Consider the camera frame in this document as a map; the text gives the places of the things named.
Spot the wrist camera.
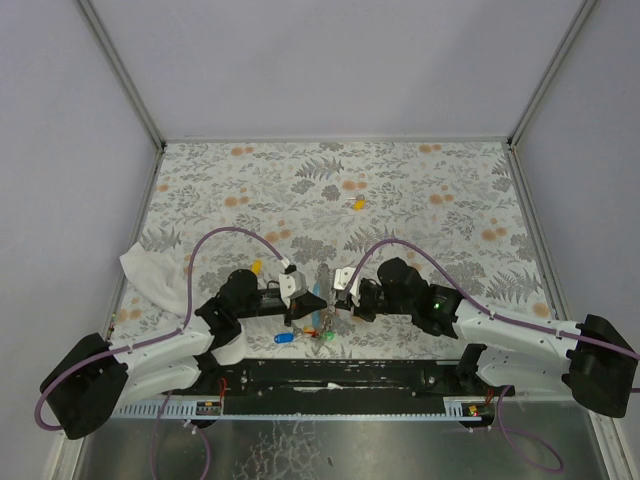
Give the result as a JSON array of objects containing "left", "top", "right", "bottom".
[
  {"left": 278, "top": 264, "right": 307, "bottom": 303},
  {"left": 333, "top": 267, "right": 358, "bottom": 295}
]

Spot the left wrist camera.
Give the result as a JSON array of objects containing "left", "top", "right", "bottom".
[{"left": 278, "top": 264, "right": 307, "bottom": 303}]

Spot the yellow tag key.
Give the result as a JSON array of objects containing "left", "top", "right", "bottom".
[
  {"left": 250, "top": 260, "right": 262, "bottom": 275},
  {"left": 348, "top": 195, "right": 366, "bottom": 211}
]

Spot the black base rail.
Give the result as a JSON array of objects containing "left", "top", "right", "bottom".
[{"left": 183, "top": 359, "right": 513, "bottom": 416}]

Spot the yellow tag key far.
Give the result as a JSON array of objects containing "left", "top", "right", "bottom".
[{"left": 348, "top": 195, "right": 366, "bottom": 211}]

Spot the grey keyring holder strap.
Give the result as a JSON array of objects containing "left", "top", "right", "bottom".
[{"left": 299, "top": 262, "right": 344, "bottom": 349}]

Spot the blue tag key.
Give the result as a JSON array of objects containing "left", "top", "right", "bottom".
[{"left": 274, "top": 332, "right": 296, "bottom": 344}]

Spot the white cloth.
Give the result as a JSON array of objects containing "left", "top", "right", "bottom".
[{"left": 118, "top": 240, "right": 247, "bottom": 367}]

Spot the yellow tag key near left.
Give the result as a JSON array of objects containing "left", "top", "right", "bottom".
[{"left": 250, "top": 260, "right": 262, "bottom": 275}]

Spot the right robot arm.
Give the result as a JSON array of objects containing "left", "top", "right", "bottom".
[{"left": 333, "top": 258, "right": 639, "bottom": 418}]

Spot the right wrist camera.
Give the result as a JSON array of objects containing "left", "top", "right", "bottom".
[{"left": 333, "top": 267, "right": 358, "bottom": 295}]

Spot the floral table mat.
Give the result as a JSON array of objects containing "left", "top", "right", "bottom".
[{"left": 102, "top": 141, "right": 581, "bottom": 360}]

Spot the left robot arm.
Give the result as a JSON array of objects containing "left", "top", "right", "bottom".
[{"left": 34, "top": 267, "right": 327, "bottom": 440}]

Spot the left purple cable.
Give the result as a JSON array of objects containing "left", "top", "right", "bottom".
[{"left": 33, "top": 227, "right": 294, "bottom": 431}]

